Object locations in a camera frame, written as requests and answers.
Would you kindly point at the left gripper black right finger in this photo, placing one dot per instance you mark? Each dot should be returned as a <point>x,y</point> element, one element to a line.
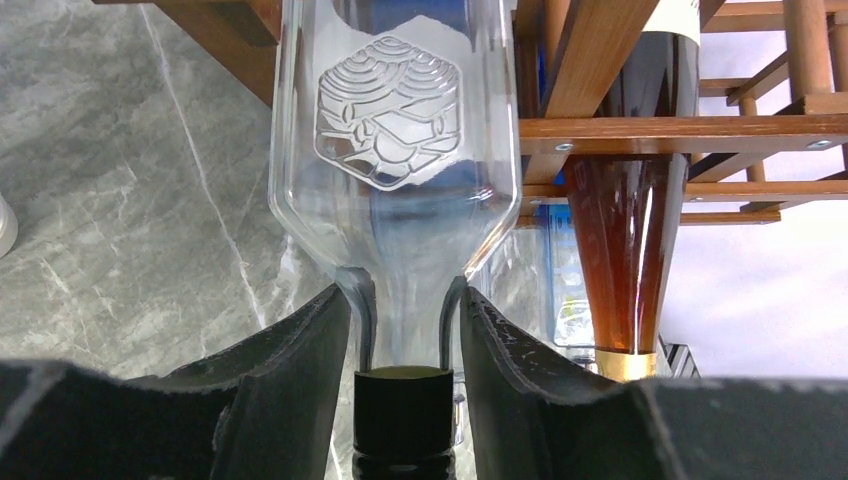
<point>536,415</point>

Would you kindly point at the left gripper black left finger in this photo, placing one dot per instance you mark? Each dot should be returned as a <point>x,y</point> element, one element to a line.
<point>262,408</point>

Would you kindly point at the dark bottle gold cap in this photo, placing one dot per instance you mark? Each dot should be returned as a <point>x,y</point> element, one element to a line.
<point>626,209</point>

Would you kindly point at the small dark capped bottle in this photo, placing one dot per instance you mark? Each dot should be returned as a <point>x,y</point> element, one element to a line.
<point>401,255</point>

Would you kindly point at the blue labelled clear bottle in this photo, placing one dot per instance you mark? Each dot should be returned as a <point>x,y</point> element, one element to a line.
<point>535,278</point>

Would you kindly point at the brown wooden wine rack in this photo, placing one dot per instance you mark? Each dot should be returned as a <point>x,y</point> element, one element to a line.
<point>242,37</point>

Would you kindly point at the white pvc pipe frame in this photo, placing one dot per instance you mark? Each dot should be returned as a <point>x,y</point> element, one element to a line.
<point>9,227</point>

